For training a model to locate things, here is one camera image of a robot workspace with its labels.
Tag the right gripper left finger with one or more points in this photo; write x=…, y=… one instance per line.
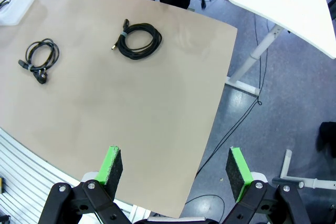
x=113, y=171

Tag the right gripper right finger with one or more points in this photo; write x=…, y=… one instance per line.
x=237, y=174

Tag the white side table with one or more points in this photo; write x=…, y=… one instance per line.
x=275, y=3

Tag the clear plastic storage container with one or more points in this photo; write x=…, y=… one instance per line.
x=18, y=9

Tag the white metal leg frame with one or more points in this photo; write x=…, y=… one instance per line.
x=287, y=161

